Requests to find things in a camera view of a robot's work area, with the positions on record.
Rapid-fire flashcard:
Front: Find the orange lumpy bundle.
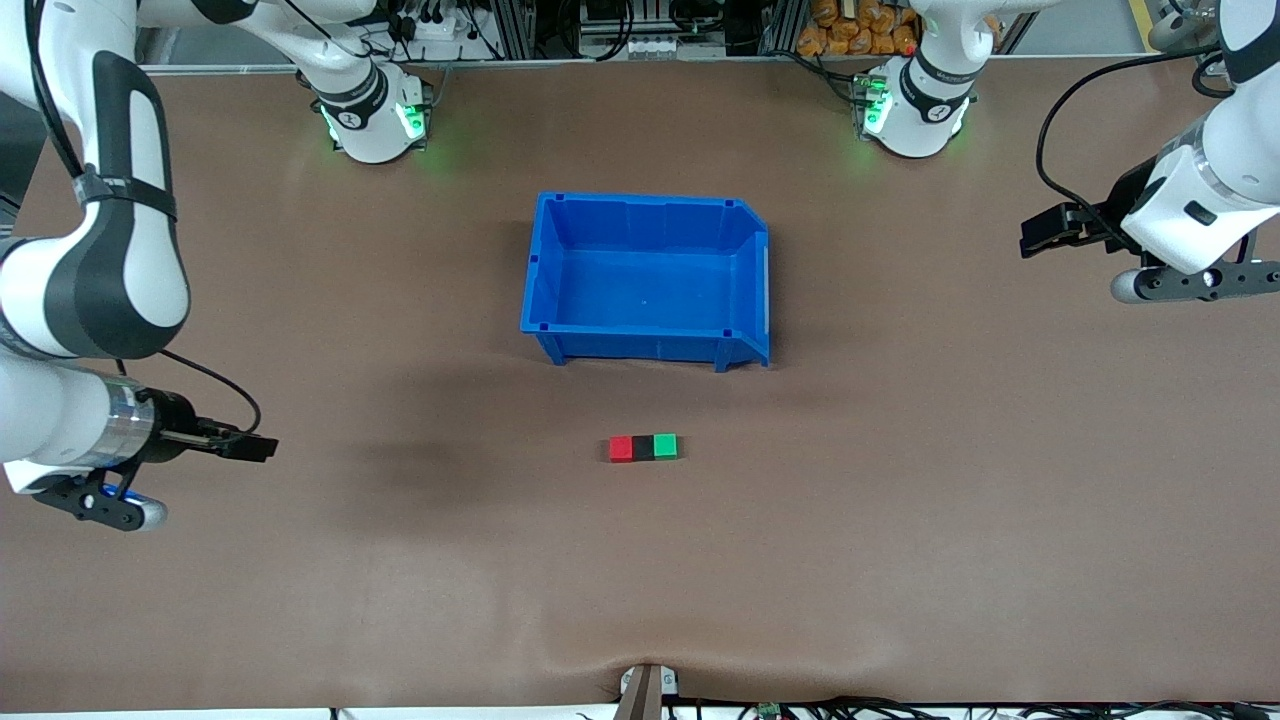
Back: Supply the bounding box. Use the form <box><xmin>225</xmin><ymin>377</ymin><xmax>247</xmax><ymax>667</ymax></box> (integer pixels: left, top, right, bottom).
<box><xmin>796</xmin><ymin>0</ymin><xmax>921</xmax><ymax>57</ymax></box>

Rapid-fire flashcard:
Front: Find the blue plastic storage bin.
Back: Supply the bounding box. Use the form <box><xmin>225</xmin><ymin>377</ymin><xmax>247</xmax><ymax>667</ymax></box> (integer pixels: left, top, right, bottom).
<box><xmin>519</xmin><ymin>192</ymin><xmax>773</xmax><ymax>374</ymax></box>

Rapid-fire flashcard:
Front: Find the white terminal block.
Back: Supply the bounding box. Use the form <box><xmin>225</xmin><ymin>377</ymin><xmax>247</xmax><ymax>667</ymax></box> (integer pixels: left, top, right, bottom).
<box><xmin>625</xmin><ymin>36</ymin><xmax>723</xmax><ymax>58</ymax></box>

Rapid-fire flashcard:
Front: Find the white power strip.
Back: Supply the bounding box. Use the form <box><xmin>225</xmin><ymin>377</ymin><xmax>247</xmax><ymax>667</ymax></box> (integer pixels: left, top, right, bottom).
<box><xmin>385</xmin><ymin>5</ymin><xmax>471</xmax><ymax>49</ymax></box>

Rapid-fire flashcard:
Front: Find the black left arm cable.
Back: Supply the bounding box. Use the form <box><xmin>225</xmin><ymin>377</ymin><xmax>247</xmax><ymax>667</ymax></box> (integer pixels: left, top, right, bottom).
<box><xmin>1035</xmin><ymin>45</ymin><xmax>1241</xmax><ymax>251</ymax></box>

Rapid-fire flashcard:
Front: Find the aluminium frame profile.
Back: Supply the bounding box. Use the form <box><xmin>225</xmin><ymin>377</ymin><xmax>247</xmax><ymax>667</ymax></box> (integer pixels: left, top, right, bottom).
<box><xmin>757</xmin><ymin>0</ymin><xmax>806</xmax><ymax>56</ymax></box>
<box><xmin>480</xmin><ymin>0</ymin><xmax>541</xmax><ymax>59</ymax></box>

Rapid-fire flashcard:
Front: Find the silver table edge rail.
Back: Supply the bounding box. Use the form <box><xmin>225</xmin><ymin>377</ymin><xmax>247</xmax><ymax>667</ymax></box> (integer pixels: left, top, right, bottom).
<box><xmin>140</xmin><ymin>55</ymin><xmax>1201</xmax><ymax>76</ymax></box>

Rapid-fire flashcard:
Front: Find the brown post with grey bracket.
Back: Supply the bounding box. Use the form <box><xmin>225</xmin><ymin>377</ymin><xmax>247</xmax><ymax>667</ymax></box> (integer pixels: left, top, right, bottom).
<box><xmin>618</xmin><ymin>662</ymin><xmax>681</xmax><ymax>720</ymax></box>

